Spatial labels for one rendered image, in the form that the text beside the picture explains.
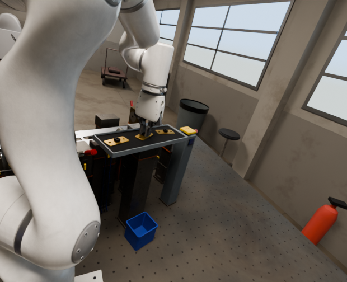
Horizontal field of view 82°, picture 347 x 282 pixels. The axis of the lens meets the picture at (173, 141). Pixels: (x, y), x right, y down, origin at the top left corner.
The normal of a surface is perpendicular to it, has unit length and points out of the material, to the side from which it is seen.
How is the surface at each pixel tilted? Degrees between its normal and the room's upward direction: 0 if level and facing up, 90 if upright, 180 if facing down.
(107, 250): 0
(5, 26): 90
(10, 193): 17
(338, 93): 90
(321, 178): 90
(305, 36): 90
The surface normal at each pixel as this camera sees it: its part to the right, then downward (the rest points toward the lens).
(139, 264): 0.23, -0.88
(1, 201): -0.03, -0.56
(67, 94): 0.94, 0.33
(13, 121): 0.00, 0.35
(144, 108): -0.45, 0.35
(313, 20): -0.88, -0.01
